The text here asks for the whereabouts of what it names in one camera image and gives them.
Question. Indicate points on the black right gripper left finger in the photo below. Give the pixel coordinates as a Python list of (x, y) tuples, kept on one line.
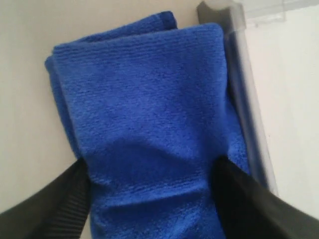
[(58, 211)]

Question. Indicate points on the white board with metal frame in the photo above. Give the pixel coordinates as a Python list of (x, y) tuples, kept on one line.
[(272, 49)]

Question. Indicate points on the blue cloth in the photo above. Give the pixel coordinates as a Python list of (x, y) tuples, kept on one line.
[(146, 106)]

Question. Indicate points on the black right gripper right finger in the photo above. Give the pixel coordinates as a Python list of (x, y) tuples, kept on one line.
[(247, 210)]

